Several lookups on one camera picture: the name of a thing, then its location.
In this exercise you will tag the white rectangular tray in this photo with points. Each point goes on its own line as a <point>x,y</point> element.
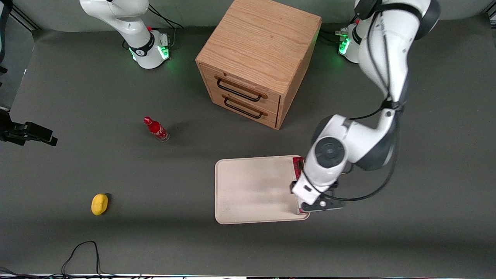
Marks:
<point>252,190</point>

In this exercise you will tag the yellow lemon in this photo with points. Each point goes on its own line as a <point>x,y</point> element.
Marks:
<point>99,204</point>

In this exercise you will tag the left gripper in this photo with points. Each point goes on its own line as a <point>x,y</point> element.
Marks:
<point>334,185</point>

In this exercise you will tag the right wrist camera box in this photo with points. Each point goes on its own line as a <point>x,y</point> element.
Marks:
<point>37,132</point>

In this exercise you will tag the wooden two-drawer cabinet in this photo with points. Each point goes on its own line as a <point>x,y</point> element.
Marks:
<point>255,42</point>

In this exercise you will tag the red cola bottle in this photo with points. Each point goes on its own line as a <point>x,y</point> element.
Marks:
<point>156,129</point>

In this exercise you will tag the red cookie box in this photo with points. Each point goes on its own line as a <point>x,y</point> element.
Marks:
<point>298,164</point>

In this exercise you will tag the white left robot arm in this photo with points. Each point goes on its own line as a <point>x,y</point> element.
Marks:
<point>387,46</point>

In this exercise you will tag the black diagonal rail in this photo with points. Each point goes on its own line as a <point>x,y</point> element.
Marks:
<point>24,18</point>

